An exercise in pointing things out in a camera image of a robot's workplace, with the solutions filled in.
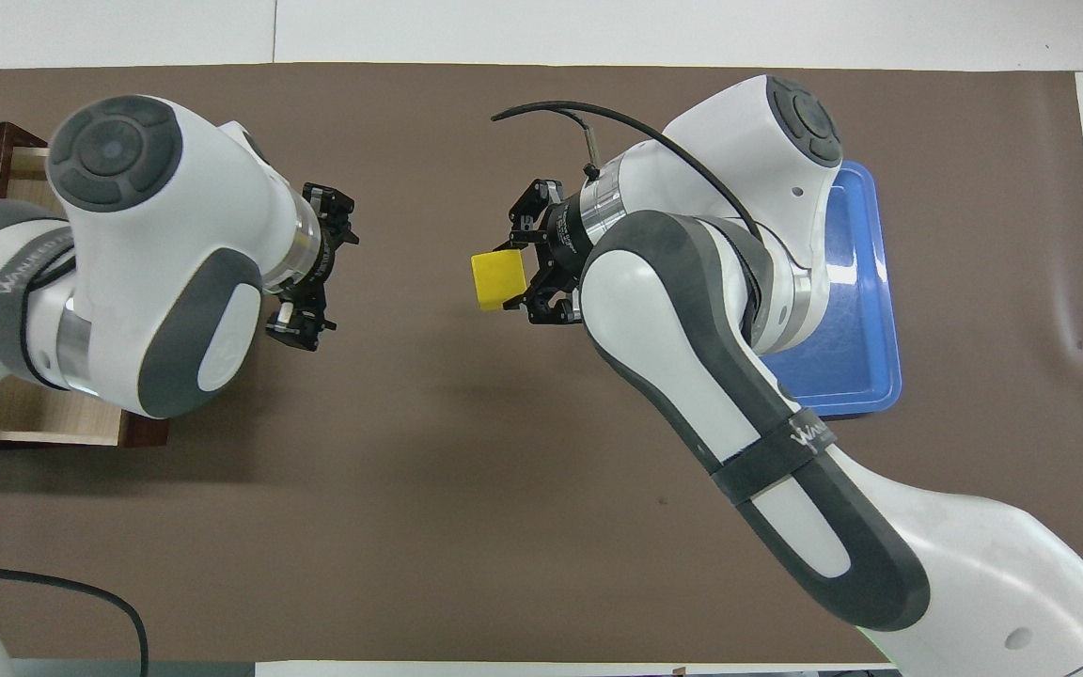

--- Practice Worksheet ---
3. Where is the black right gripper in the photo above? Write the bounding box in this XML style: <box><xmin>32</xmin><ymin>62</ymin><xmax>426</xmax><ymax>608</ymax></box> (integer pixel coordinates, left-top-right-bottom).
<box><xmin>502</xmin><ymin>179</ymin><xmax>599</xmax><ymax>327</ymax></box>

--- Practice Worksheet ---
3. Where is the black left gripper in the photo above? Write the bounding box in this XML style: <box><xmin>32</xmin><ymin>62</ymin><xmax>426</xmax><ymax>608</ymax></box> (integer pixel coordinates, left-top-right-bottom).
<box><xmin>265</xmin><ymin>182</ymin><xmax>361</xmax><ymax>354</ymax></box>

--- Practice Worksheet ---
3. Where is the yellow cube block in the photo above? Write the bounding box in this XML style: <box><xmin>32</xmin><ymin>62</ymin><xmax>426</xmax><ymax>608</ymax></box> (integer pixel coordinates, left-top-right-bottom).
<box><xmin>471</xmin><ymin>248</ymin><xmax>529</xmax><ymax>312</ymax></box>

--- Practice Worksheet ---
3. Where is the wooden drawer with white handle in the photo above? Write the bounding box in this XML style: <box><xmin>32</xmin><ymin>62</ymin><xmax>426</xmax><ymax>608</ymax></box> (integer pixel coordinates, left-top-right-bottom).
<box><xmin>0</xmin><ymin>146</ymin><xmax>172</xmax><ymax>449</ymax></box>

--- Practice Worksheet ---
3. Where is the brown table mat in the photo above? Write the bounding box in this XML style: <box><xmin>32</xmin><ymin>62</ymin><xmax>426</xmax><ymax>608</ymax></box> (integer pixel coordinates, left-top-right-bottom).
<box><xmin>0</xmin><ymin>63</ymin><xmax>1083</xmax><ymax>665</ymax></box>

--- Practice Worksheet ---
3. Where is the blue plastic tray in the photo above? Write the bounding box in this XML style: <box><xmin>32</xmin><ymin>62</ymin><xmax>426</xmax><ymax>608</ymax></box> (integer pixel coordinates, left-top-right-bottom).
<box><xmin>756</xmin><ymin>160</ymin><xmax>903</xmax><ymax>420</ymax></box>

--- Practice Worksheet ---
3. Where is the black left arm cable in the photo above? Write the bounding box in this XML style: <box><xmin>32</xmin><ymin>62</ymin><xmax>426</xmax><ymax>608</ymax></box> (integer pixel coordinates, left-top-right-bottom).
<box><xmin>0</xmin><ymin>252</ymin><xmax>150</xmax><ymax>677</ymax></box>

